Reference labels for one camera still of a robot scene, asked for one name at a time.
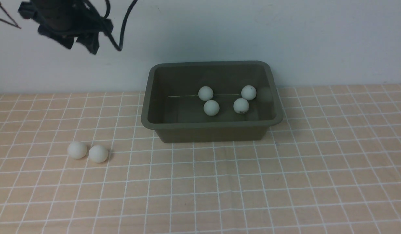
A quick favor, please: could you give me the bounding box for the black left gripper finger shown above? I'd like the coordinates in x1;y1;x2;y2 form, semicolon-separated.
77;32;99;55
51;34;75;49

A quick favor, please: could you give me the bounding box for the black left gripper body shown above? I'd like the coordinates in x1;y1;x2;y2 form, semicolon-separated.
18;0;113;39

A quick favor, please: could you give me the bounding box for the white ping-pong ball with logo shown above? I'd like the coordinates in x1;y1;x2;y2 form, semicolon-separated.
233;98;249;114

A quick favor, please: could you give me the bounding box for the olive green plastic bin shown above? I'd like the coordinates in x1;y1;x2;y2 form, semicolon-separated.
141;61;284;143

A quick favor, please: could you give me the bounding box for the checkered orange tablecloth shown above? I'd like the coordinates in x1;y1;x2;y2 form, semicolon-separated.
0;84;401;234

